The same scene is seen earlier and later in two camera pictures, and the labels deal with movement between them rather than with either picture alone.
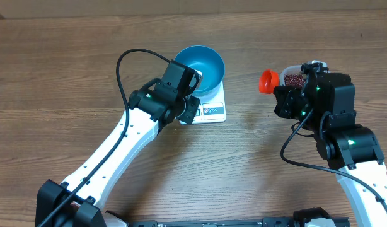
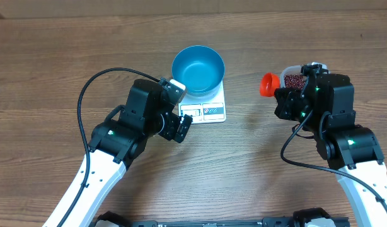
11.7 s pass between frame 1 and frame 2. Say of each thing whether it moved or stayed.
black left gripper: moved
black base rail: stayed
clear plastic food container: stayed
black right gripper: stayed
